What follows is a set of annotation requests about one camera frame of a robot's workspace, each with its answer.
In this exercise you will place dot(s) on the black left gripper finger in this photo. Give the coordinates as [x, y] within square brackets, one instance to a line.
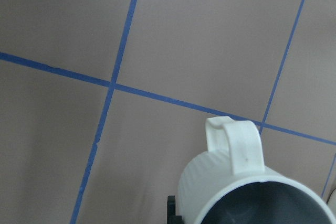
[172, 217]

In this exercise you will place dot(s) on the white plastic mug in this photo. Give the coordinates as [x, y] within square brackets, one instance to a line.
[230, 183]

